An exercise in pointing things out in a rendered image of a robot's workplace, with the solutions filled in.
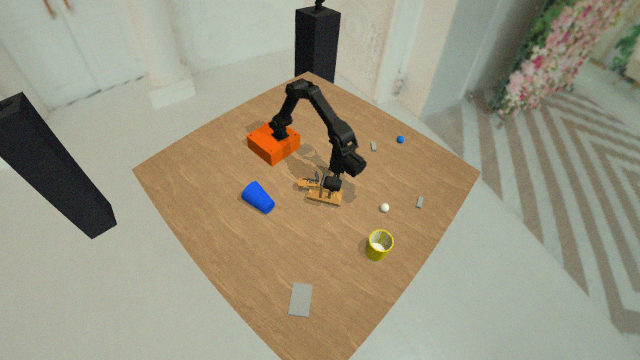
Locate yellow cylinder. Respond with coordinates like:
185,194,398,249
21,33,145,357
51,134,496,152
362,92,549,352
365,229,394,262

